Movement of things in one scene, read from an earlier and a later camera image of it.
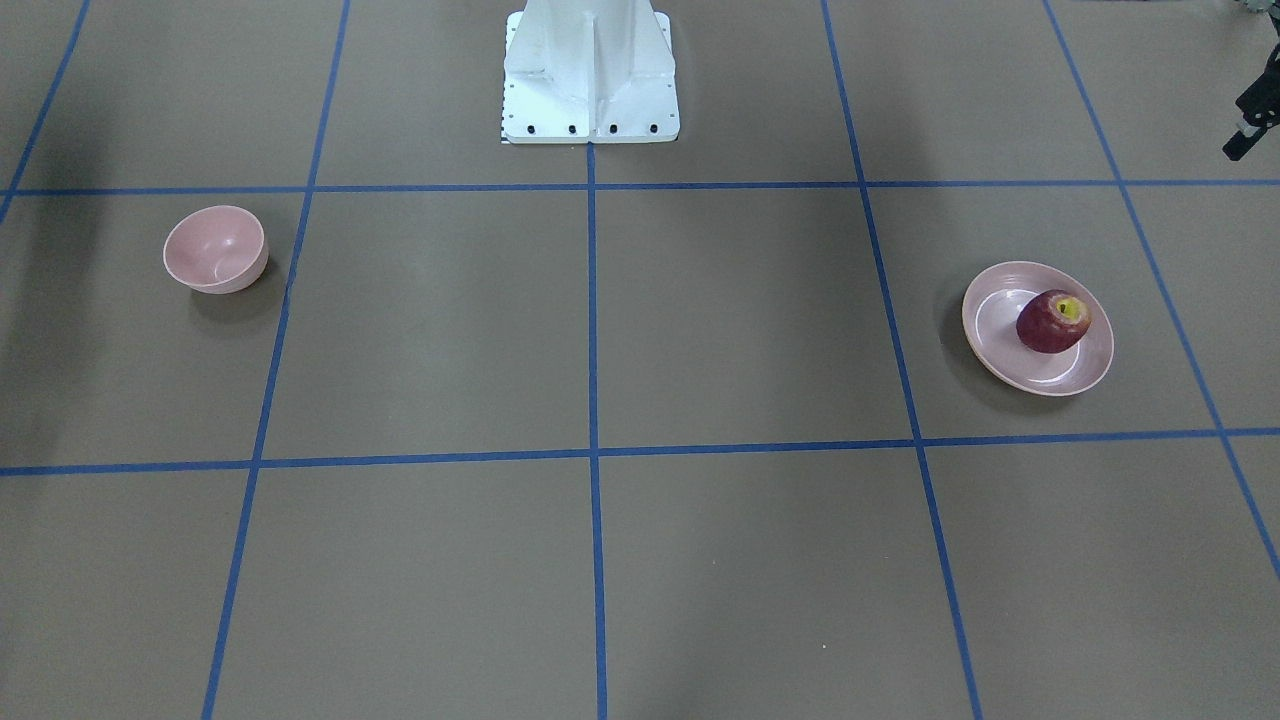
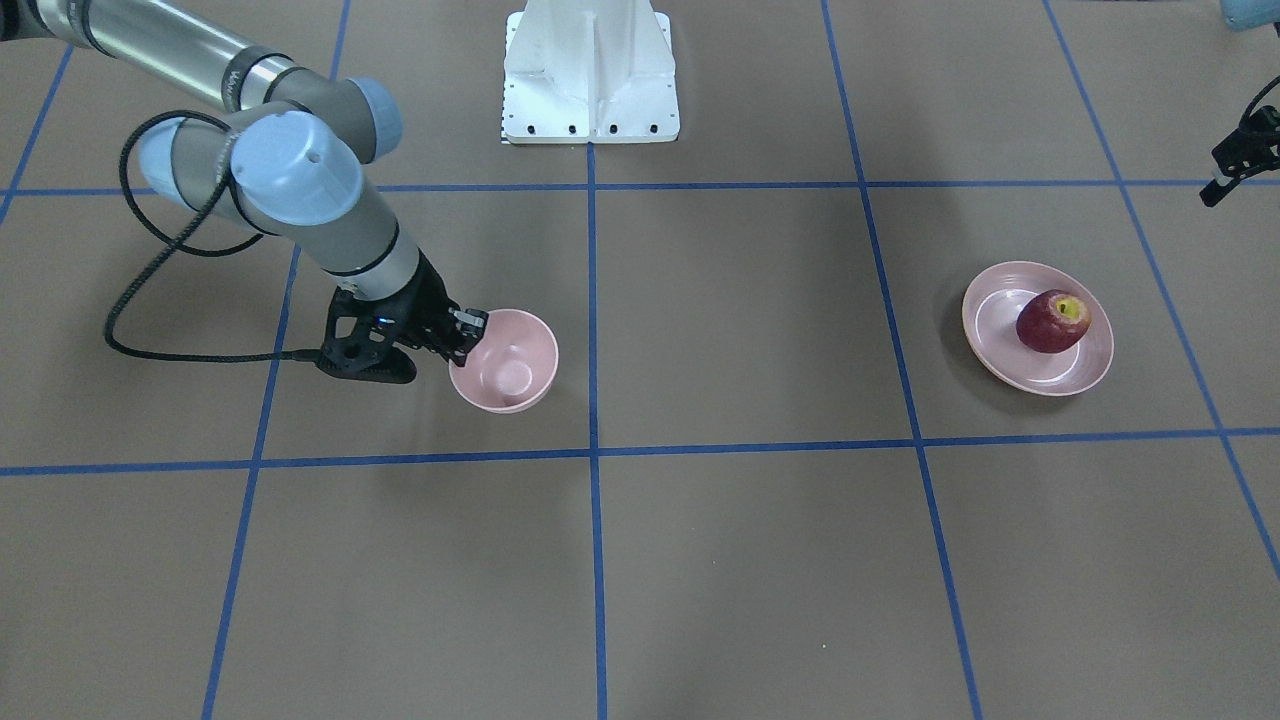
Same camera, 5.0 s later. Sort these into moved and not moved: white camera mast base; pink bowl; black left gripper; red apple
Moved: pink bowl; black left gripper
Not moved: white camera mast base; red apple
